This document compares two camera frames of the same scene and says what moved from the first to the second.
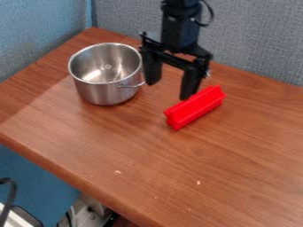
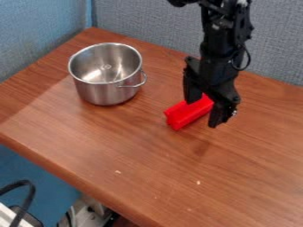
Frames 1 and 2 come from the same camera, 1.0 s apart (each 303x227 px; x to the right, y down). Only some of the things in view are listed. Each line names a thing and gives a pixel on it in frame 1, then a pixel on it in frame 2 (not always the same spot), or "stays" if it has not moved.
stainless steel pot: (105, 70) stays
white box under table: (88, 213) stays
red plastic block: (195, 106) stays
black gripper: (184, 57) to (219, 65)
